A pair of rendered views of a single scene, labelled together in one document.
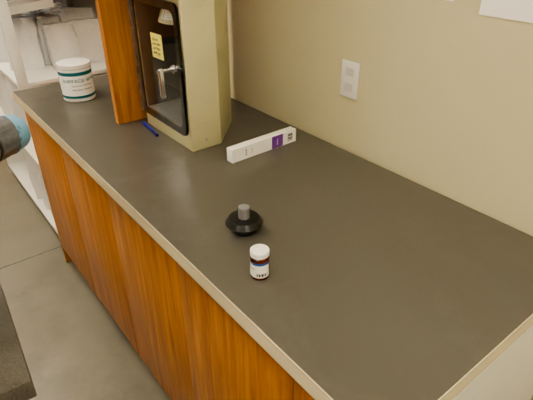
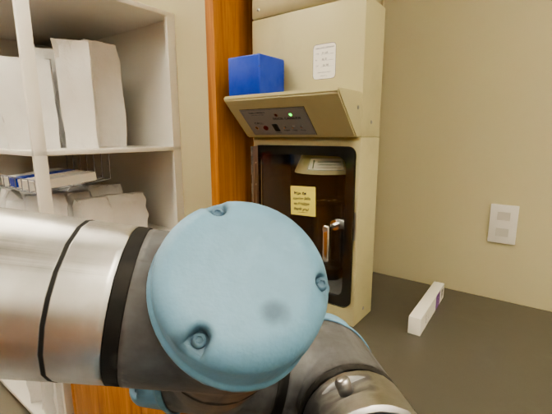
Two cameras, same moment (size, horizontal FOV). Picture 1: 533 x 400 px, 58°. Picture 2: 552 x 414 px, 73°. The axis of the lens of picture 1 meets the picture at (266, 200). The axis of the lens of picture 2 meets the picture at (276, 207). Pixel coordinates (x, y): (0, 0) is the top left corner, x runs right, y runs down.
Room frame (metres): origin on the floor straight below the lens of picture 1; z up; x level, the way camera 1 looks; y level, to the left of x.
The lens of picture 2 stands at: (0.63, 0.65, 1.42)
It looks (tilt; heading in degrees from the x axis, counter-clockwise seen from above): 11 degrees down; 345
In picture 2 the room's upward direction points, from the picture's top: straight up
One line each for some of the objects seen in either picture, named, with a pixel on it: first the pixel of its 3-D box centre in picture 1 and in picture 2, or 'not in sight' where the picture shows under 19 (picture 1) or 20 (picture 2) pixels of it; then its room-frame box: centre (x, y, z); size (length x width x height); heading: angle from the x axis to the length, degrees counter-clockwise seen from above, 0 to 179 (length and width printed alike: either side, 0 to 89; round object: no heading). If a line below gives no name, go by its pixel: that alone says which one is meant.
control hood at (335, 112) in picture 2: not in sight; (288, 116); (1.50, 0.38, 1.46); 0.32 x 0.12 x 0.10; 38
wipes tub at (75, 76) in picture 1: (76, 79); not in sight; (1.94, 0.78, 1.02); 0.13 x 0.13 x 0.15
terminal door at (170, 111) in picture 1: (158, 64); (299, 223); (1.53, 0.34, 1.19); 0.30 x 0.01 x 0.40; 38
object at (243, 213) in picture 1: (243, 217); not in sight; (0.97, 0.05, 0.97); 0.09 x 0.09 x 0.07
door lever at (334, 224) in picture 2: (166, 82); (329, 241); (1.43, 0.30, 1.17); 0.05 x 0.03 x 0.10; 128
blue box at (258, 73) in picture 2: not in sight; (256, 77); (1.58, 0.44, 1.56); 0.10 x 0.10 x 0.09; 38
